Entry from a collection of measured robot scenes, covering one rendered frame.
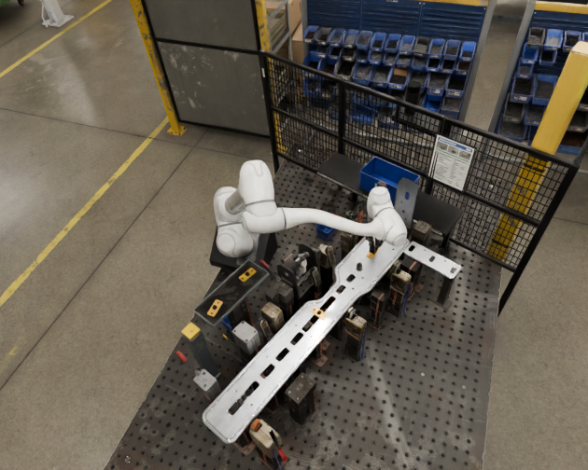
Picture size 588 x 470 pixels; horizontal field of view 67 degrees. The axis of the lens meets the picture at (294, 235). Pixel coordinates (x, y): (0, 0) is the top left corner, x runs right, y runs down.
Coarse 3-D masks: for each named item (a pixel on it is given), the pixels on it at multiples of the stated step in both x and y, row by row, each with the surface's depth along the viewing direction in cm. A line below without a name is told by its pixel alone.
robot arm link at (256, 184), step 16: (256, 160) 195; (240, 176) 196; (256, 176) 191; (224, 192) 249; (240, 192) 200; (256, 192) 191; (272, 192) 194; (224, 208) 241; (240, 208) 225; (224, 224) 248
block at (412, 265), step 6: (408, 258) 238; (402, 264) 236; (408, 264) 236; (414, 264) 236; (420, 264) 235; (408, 270) 236; (414, 270) 233; (414, 276) 237; (414, 282) 248; (408, 300) 253
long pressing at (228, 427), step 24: (360, 240) 246; (408, 240) 245; (384, 264) 234; (336, 288) 226; (360, 288) 226; (312, 312) 218; (336, 312) 217; (288, 336) 211; (312, 336) 210; (264, 360) 204; (288, 360) 203; (240, 384) 197; (264, 384) 196; (216, 408) 191; (240, 408) 190; (216, 432) 185; (240, 432) 184
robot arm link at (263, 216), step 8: (264, 200) 191; (272, 200) 194; (248, 208) 193; (256, 208) 191; (264, 208) 191; (272, 208) 193; (280, 208) 197; (248, 216) 191; (256, 216) 191; (264, 216) 192; (272, 216) 192; (280, 216) 194; (248, 224) 191; (256, 224) 191; (264, 224) 192; (272, 224) 193; (280, 224) 194; (256, 232) 195; (264, 232) 195; (272, 232) 197
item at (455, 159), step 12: (444, 144) 232; (456, 144) 228; (432, 156) 243; (444, 156) 237; (456, 156) 232; (468, 156) 228; (444, 168) 242; (456, 168) 237; (468, 168) 232; (444, 180) 248; (456, 180) 242
